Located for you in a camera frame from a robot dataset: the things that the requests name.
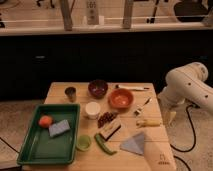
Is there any black office chair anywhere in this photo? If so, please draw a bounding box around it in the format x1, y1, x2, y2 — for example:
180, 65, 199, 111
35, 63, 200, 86
173, 0, 208, 22

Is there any black power cable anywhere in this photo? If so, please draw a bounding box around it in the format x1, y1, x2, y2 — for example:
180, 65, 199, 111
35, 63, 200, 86
170, 103, 201, 171

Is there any dark metal cup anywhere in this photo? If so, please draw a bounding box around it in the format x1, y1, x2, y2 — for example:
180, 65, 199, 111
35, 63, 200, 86
65, 87, 76, 102

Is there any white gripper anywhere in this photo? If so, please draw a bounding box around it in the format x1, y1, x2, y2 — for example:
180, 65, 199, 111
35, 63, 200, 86
161, 101, 176, 125

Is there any green pepper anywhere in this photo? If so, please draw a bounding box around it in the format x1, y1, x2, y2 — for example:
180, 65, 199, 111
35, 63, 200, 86
94, 134, 116, 155

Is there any red bowl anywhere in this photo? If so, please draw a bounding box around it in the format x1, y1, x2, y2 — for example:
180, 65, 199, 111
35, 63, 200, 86
108, 88, 134, 109

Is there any green plastic tray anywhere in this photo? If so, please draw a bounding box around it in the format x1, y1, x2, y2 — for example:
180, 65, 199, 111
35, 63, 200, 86
16, 103, 81, 166

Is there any white remote on stand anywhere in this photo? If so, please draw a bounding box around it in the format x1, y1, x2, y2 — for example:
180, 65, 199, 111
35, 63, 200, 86
86, 0, 99, 25

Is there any wooden post left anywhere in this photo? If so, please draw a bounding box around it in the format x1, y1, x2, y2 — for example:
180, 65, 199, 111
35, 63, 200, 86
60, 0, 72, 31

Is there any white cup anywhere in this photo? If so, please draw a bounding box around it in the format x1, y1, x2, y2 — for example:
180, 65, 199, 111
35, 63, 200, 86
85, 102, 101, 119

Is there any small green cup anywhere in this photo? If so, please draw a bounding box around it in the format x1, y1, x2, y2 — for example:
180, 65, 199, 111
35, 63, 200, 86
76, 135, 91, 151

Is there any orange fruit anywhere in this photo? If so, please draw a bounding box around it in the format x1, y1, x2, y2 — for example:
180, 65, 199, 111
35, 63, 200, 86
38, 115, 53, 128

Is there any blue sponge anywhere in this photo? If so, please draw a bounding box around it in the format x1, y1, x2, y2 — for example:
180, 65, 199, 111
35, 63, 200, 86
49, 120, 70, 137

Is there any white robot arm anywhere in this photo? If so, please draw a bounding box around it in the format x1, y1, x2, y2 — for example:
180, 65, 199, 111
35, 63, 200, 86
157, 62, 213, 125

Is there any wooden post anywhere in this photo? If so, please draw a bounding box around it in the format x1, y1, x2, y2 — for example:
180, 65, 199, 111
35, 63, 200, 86
122, 0, 134, 29
60, 0, 72, 31

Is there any dark grapes bunch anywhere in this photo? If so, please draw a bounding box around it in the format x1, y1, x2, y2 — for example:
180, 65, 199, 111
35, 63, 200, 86
98, 112, 117, 128

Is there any dark purple bowl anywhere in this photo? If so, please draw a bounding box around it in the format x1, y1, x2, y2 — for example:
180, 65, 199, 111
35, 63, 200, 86
88, 79, 108, 99

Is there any wooden post right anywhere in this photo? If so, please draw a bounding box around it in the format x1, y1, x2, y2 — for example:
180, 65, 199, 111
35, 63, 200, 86
122, 0, 134, 29

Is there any yellow banana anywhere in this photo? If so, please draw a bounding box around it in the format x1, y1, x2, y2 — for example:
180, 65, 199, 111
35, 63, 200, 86
136, 120, 161, 128

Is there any grey-blue towel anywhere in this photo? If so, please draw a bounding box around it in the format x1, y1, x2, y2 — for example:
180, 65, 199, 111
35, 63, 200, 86
120, 132, 145, 155

